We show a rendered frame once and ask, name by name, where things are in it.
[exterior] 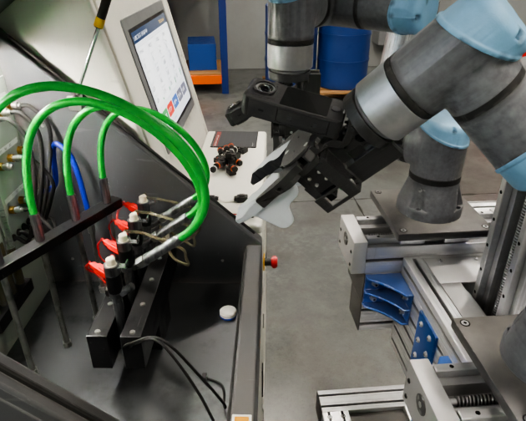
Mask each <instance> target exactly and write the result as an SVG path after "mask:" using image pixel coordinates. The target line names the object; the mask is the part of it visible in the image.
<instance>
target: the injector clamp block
mask: <svg viewBox="0 0 526 421"><path fill-rule="evenodd" d="M176 267H177V262H176V261H175V260H173V259H172V257H171V256H170V255H169V253H168V252H167V253H165V254H164V255H162V256H161V257H159V258H158V259H156V260H155V261H152V262H150V264H149V265H148V266H146V267H145V270H146V273H145V274H144V278H143V281H142V282H141V285H140V286H139V278H138V272H137V270H135V271H134V278H135V287H136V292H137V296H136V298H135V300H134V304H133V306H132V308H131V310H130V308H129V299H128V294H127V295H126V296H124V297H122V298H123V301H124V311H125V316H126V323H125V325H124V329H123V331H122V333H121V336H120V339H121V343H122V349H123V353H124V361H125V366H126V368H142V369H146V366H147V363H148V361H149V355H150V353H151V350H162V349H163V347H162V346H161V345H160V344H158V343H157V342H155V341H145V342H142V343H140V344H137V345H134V346H132V347H131V348H129V346H130V345H129V346H127V347H126V348H123V345H124V344H125V343H128V342H132V341H135V340H137V339H139V338H142V337H147V336H157V337H162V338H163V339H164V340H165V338H166V335H167V332H168V328H169V323H170V319H171V317H170V309H169V296H168V295H169V289H170V287H171V284H172V281H173V278H174V273H175V270H176ZM112 301H113V300H112V299H111V298H110V297H106V296H105V298H104V300H103V302H102V304H101V306H100V308H99V310H98V312H97V315H96V317H95V319H94V321H93V323H92V325H91V327H90V329H89V331H88V333H87V336H86V338H87V342H88V346H89V352H90V357H91V360H92V364H93V368H113V367H114V364H115V361H116V358H117V356H118V354H119V350H120V349H121V344H120V340H119V331H118V327H117V322H116V317H115V313H114V307H113V303H112Z"/></svg>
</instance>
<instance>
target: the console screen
mask: <svg viewBox="0 0 526 421"><path fill-rule="evenodd" d="M120 24H121V27H122V29H123V32H124V36H125V38H126V41H127V43H128V45H129V50H130V52H131V54H132V57H133V60H134V63H135V66H136V68H137V71H138V73H139V77H140V80H141V82H142V85H143V87H144V91H145V93H146V96H147V99H148V101H149V105H150V108H151V109H153V110H156V111H158V112H160V113H161V114H164V115H166V116H167V117H169V118H171V119H172V120H173V121H175V122H176V123H177V124H179V125H180V126H181V127H182V128H183V127H184V125H185V122H186V120H187V119H188V117H189V115H190V112H191V110H192V109H193V107H194V105H195V103H194V100H193V97H192V94H191V92H190V87H189V84H188V81H187V78H186V76H185V71H184V69H183V65H182V63H181V60H180V56H179V53H178V50H177V47H176V44H175V41H174V37H173V34H172V31H171V28H170V25H169V21H168V18H167V16H166V12H165V10H164V5H163V3H162V1H161V0H159V1H157V2H155V3H152V4H150V5H149V6H147V7H145V8H142V9H140V10H139V11H137V12H135V13H132V14H130V15H129V16H127V17H125V18H122V19H120Z"/></svg>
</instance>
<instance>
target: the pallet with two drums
mask: <svg viewBox="0 0 526 421"><path fill-rule="evenodd" d="M317 30H318V28H315V32H314V48H313V67H312V68H311V69H320V73H321V89H320V95H323V96H326V97H330V98H344V97H345V96H346V95H347V94H348V93H349V92H351V91H352V90H353V89H354V88H355V87H356V85H357V83H359V82H360V81H361V80H362V79H364V78H365V77H366V76H367V67H368V61H369V50H370V42H371V35H372V30H365V29H356V28H343V27H335V26H323V27H319V30H318V32H317ZM318 34H319V35H318ZM265 35H266V56H265V61H266V76H262V79H265V80H269V81H271V82H275V81H273V80H271V79H269V78H268V69H269V68H268V67H267V4H266V30H265ZM317 35H318V51H317V56H316V46H317ZM316 59H317V67H316Z"/></svg>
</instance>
